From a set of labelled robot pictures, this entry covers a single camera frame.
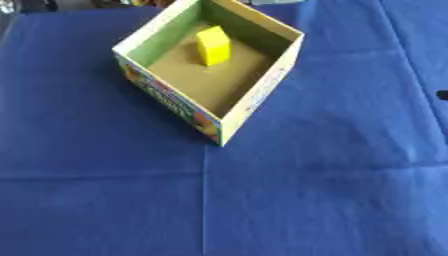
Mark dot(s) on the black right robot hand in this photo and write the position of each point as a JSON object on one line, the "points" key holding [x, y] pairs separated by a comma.
{"points": [[443, 95]]}

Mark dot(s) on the open cardboard box green inside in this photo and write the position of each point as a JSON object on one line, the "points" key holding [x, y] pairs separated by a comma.
{"points": [[256, 96]]}

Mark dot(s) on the yellow rectangular block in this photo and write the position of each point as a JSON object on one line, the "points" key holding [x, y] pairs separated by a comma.
{"points": [[213, 46]]}

